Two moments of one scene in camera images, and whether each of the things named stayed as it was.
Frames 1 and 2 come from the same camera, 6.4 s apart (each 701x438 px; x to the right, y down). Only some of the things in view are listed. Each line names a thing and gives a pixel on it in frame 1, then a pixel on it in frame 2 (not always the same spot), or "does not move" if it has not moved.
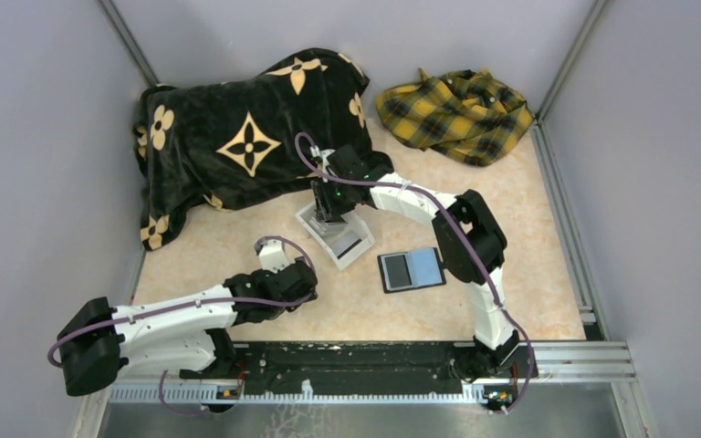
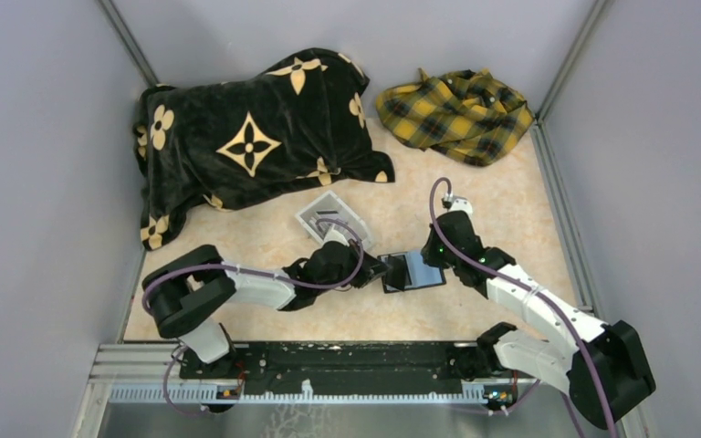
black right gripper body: x=333 y=198 -> x=436 y=254
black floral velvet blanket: x=201 y=141 does not move
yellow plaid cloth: x=470 y=116 does not move
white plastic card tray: x=342 y=241 does not move
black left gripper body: x=262 y=274 -> x=350 y=266
